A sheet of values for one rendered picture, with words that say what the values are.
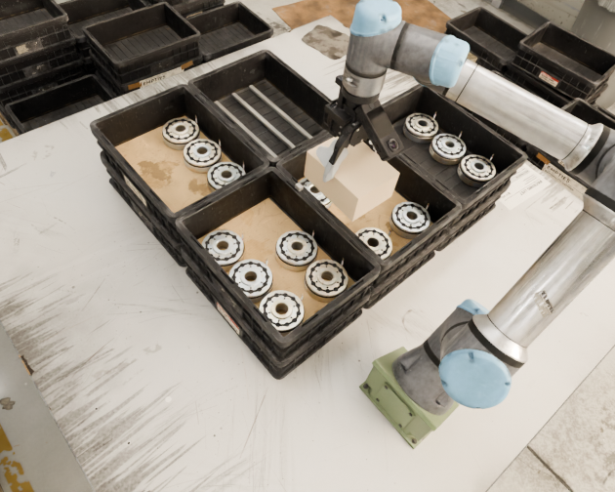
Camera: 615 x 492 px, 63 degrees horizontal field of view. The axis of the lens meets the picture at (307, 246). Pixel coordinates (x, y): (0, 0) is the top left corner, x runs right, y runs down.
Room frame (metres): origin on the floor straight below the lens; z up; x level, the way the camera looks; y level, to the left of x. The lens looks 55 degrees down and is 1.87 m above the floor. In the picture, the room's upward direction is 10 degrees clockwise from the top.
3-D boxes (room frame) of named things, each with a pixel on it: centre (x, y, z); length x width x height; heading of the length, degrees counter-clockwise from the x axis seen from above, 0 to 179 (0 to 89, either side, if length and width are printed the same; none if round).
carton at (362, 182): (0.76, -0.07, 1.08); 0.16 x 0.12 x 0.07; 48
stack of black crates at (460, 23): (2.49, -0.76, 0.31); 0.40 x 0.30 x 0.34; 48
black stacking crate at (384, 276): (0.88, -0.13, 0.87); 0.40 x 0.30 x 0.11; 49
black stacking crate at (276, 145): (1.14, 0.18, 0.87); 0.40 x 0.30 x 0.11; 49
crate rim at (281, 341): (0.65, 0.07, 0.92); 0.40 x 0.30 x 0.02; 49
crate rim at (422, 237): (0.88, -0.13, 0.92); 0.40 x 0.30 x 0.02; 49
